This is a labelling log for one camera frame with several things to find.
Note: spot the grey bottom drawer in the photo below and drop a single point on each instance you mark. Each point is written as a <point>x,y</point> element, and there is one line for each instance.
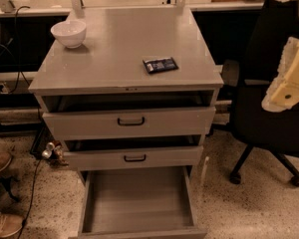
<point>140,203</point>

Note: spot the grey drawer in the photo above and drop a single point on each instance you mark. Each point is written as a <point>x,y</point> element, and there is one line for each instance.
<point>129,123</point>
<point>140,203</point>
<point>134,157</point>

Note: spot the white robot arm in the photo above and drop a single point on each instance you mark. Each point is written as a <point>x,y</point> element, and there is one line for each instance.
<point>283,92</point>

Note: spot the grey drawer cabinet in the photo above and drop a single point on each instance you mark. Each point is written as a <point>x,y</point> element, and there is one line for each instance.
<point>107,72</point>

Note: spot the grey middle drawer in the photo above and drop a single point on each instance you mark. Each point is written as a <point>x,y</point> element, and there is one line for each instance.
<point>134,157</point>

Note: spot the grey top drawer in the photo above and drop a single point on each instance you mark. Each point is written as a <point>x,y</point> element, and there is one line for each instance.
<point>129,123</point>

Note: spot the brown shoe near bottom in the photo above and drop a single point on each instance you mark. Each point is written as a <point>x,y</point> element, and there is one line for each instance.
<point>10,224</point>

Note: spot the black office chair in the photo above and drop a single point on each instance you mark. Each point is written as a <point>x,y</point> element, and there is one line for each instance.
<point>249,122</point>

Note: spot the dark blue snack packet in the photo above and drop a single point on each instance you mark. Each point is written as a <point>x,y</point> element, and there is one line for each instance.
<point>160,65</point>

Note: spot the white bowl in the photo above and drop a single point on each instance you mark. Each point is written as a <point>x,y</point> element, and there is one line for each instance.
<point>70,33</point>

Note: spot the metal cans cluster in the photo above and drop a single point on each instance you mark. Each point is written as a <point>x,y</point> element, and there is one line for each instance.
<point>54,153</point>

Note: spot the wall power outlet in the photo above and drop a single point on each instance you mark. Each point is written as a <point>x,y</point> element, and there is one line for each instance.
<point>4,88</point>

